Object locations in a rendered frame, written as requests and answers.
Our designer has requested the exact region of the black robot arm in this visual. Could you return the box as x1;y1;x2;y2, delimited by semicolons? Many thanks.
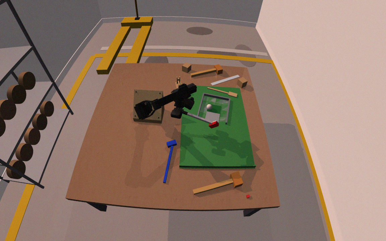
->
134;83;197;120

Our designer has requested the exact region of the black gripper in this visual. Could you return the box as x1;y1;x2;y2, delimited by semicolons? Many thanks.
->
171;100;184;119

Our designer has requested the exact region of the blue putter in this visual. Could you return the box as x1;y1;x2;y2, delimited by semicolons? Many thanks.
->
163;140;177;183

